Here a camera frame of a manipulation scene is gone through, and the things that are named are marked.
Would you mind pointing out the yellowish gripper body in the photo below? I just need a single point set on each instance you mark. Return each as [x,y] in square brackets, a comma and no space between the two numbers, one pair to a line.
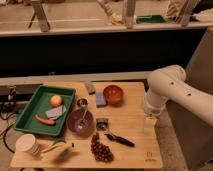
[149,124]

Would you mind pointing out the blue sponge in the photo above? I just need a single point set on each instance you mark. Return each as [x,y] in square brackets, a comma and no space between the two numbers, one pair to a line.
[100,99]

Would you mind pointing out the apple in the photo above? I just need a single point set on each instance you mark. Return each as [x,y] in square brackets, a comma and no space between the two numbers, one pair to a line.
[56,100]

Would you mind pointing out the green mat in background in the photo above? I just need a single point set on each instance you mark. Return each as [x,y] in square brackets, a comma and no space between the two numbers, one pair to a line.
[150,19]

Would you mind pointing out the small metal cup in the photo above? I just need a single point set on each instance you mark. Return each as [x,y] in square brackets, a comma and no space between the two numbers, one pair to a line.
[82,103]

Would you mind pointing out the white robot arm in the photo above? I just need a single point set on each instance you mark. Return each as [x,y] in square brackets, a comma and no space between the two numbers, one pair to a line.
[168,83]

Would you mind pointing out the grey cloth piece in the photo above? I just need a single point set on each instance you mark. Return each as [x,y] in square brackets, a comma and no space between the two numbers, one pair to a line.
[56,112]

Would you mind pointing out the orange sausage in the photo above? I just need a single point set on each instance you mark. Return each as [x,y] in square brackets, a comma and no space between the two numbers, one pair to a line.
[45,120]

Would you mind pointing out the white paper cup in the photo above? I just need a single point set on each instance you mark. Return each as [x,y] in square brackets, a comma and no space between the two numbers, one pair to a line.
[27,143]

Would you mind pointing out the bunch of dark grapes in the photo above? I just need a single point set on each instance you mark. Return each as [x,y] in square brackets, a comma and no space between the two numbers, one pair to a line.
[100,151]

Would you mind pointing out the red bowl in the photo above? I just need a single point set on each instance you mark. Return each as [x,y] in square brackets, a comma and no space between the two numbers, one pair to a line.
[113,94]

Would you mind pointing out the black handled brush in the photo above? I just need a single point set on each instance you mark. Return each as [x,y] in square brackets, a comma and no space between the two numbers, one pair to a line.
[102,124]

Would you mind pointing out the grey block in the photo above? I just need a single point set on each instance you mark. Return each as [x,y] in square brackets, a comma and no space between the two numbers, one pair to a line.
[90,88]

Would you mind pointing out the metal spoon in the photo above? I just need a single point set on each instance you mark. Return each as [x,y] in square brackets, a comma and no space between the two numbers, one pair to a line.
[82,121]

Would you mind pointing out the purple bowl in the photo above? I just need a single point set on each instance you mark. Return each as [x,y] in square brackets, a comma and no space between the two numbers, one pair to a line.
[72,122]

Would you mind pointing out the green plastic tray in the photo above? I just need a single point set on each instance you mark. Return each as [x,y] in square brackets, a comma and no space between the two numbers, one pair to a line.
[40,104]

